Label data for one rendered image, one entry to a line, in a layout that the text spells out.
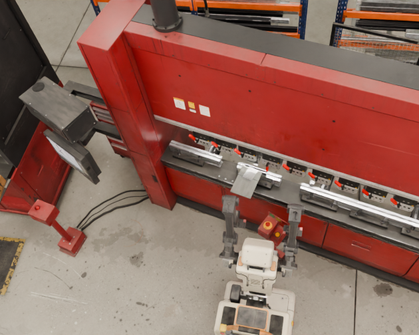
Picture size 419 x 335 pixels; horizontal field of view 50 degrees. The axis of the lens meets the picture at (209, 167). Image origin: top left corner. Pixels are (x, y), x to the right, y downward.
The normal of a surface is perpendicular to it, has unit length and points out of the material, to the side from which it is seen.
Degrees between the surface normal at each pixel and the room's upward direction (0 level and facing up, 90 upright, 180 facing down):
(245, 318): 0
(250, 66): 90
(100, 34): 0
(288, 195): 0
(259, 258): 48
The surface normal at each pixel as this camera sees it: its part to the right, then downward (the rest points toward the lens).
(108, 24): -0.11, -0.52
